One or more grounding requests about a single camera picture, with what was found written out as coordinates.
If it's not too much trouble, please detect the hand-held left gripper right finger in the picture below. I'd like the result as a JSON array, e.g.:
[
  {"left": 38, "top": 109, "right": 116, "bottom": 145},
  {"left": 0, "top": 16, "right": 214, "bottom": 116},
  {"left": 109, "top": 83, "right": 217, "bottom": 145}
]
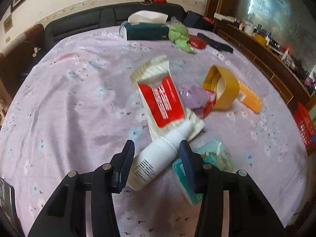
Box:
[{"left": 179, "top": 139, "right": 288, "bottom": 237}]

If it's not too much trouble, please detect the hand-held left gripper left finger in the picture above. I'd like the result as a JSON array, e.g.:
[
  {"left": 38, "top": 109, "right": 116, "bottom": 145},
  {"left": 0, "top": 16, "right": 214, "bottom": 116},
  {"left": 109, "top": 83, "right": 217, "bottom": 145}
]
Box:
[{"left": 28, "top": 139, "right": 136, "bottom": 237}]

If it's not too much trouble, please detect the white spray bottle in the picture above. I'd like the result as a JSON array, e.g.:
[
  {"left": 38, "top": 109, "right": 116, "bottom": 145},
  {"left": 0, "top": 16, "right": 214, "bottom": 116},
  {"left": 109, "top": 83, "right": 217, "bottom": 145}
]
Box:
[{"left": 126, "top": 121, "right": 193, "bottom": 191}]

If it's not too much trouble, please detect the purple and red plastic bag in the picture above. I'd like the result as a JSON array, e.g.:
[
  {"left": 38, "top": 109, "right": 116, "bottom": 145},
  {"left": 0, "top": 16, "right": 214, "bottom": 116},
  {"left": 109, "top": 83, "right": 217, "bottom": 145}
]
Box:
[{"left": 179, "top": 83, "right": 218, "bottom": 119}]

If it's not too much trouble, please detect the red white wet wipe packet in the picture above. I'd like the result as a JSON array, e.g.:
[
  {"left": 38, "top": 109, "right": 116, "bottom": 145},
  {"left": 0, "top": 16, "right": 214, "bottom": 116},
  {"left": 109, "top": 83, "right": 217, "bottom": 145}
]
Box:
[{"left": 130, "top": 55, "right": 205, "bottom": 144}]

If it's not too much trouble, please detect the teal pocket tissue pack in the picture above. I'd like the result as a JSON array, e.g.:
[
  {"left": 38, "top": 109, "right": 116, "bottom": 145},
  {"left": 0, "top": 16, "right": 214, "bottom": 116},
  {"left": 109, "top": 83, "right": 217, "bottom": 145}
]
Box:
[{"left": 172, "top": 140, "right": 236, "bottom": 206}]

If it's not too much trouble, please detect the yellow tape dispenser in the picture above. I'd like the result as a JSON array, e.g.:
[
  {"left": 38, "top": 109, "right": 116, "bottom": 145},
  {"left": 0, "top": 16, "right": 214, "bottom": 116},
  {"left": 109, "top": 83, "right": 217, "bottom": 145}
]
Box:
[{"left": 202, "top": 65, "right": 263, "bottom": 114}]

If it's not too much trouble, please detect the black smartphone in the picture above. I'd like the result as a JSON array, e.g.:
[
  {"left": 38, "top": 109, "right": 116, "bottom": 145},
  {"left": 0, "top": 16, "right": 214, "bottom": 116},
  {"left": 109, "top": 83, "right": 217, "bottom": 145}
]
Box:
[{"left": 0, "top": 178, "right": 19, "bottom": 228}]

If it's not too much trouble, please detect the red plastic basket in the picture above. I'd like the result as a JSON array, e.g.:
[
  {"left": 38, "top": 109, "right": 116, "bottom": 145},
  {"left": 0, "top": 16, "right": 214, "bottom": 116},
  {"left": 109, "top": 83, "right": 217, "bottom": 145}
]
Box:
[{"left": 294, "top": 103, "right": 316, "bottom": 156}]

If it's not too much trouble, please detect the red foil packet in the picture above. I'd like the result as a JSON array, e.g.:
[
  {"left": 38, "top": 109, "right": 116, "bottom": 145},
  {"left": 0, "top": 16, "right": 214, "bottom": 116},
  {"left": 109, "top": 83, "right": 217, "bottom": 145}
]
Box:
[{"left": 189, "top": 35, "right": 209, "bottom": 49}]

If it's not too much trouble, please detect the black elongated case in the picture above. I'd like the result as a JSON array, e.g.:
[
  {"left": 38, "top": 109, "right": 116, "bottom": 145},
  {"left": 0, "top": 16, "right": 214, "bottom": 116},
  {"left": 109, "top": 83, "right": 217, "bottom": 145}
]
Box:
[{"left": 197, "top": 33, "right": 234, "bottom": 53}]

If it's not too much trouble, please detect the wooden sideboard cabinet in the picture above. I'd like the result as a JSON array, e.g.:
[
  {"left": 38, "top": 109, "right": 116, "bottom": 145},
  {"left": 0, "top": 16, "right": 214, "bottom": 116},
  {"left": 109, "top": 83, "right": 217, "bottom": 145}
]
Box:
[{"left": 205, "top": 12, "right": 316, "bottom": 111}]

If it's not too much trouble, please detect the green towel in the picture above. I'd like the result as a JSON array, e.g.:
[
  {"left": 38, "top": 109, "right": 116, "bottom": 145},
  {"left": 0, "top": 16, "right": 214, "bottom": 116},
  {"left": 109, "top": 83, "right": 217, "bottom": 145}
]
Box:
[{"left": 168, "top": 23, "right": 197, "bottom": 54}]

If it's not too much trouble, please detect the dark green facial tissue box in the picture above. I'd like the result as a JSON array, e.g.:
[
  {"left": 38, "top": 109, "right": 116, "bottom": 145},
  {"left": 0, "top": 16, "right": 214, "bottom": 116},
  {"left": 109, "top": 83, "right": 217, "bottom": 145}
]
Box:
[{"left": 120, "top": 10, "right": 171, "bottom": 40}]

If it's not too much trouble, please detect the dark blue bag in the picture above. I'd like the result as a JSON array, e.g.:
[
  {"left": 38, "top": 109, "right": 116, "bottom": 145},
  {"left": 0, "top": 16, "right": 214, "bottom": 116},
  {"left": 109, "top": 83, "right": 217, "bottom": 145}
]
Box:
[{"left": 184, "top": 11, "right": 214, "bottom": 32}]

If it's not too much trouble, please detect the clutter of small bottles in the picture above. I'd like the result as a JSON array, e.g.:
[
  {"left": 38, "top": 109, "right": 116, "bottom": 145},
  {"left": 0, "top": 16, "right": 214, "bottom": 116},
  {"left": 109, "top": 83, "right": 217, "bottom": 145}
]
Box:
[{"left": 213, "top": 12, "right": 316, "bottom": 89}]

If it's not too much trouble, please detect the black leather sofa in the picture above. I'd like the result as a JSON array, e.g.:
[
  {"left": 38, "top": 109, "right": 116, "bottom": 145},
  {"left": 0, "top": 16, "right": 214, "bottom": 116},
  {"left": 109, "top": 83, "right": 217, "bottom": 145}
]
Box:
[{"left": 44, "top": 2, "right": 187, "bottom": 52}]

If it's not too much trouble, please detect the brown armchair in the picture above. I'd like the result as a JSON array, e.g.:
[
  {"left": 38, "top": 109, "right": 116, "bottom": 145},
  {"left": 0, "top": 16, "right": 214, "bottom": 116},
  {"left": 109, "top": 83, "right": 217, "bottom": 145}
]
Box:
[{"left": 0, "top": 24, "right": 45, "bottom": 84}]

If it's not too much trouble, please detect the white charger with cable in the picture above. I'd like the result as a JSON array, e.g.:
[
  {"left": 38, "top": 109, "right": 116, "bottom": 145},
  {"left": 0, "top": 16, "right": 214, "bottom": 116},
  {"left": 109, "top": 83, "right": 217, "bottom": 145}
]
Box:
[{"left": 23, "top": 38, "right": 41, "bottom": 57}]

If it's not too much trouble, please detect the small framed wall plaque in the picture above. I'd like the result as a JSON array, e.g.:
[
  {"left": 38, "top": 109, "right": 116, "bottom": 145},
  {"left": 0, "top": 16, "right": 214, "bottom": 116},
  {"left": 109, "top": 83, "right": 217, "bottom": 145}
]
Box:
[{"left": 4, "top": 15, "right": 13, "bottom": 33}]

